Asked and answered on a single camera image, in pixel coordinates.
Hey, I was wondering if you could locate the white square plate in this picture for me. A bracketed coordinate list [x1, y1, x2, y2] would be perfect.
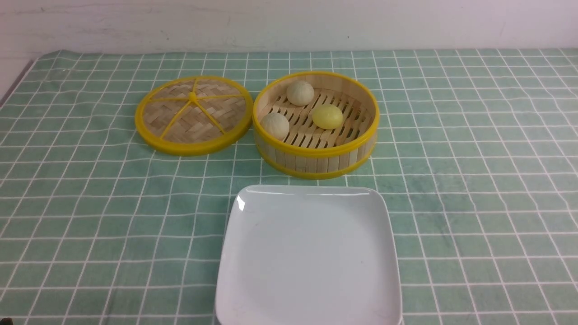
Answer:
[215, 185, 402, 325]

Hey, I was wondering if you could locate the white steamed bun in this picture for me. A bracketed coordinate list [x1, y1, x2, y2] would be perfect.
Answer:
[260, 112, 290, 141]
[286, 80, 314, 107]

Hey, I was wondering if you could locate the green checkered tablecloth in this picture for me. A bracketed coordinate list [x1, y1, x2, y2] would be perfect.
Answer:
[0, 49, 578, 325]

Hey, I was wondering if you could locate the yellow steamed bun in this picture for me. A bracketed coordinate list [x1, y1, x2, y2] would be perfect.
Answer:
[312, 104, 344, 130]

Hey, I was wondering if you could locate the yellow bamboo steamer basket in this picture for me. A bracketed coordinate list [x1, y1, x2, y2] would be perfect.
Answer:
[252, 71, 380, 179]

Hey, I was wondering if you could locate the yellow bamboo steamer lid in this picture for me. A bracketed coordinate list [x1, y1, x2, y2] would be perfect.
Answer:
[135, 75, 253, 156]

